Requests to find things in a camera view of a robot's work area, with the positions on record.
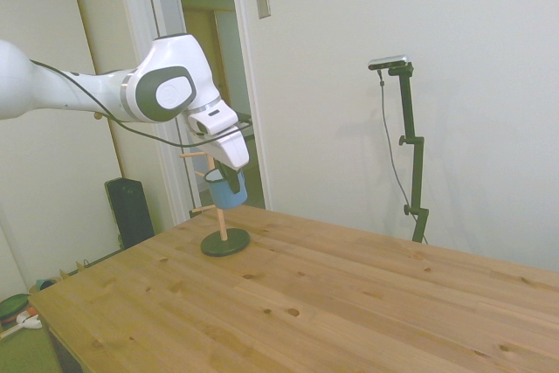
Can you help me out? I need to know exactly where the green round floor item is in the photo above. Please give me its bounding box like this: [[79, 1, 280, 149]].
[[0, 293, 30, 322]]

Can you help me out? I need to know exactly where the white floor item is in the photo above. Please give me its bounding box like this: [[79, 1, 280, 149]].
[[15, 310, 44, 330]]

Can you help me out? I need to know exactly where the black camera stand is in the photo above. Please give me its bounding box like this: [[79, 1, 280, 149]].
[[387, 62, 431, 245]]

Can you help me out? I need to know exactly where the blue enamel mug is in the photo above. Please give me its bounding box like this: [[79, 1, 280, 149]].
[[204, 169, 249, 211]]

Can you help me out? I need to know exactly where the grey exterior camera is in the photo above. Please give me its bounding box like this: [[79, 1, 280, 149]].
[[367, 54, 411, 73]]

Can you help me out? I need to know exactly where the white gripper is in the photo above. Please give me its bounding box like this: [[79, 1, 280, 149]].
[[195, 125, 251, 196]]

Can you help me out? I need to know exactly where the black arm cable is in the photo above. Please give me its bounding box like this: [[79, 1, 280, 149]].
[[29, 59, 255, 149]]

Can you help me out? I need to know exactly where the black floor appliance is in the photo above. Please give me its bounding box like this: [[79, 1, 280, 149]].
[[104, 176, 155, 251]]

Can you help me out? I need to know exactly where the wooden mug tree black base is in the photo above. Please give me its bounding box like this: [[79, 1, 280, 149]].
[[178, 150, 251, 259]]

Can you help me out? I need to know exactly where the white door frame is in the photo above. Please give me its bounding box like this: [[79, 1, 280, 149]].
[[114, 0, 275, 226]]

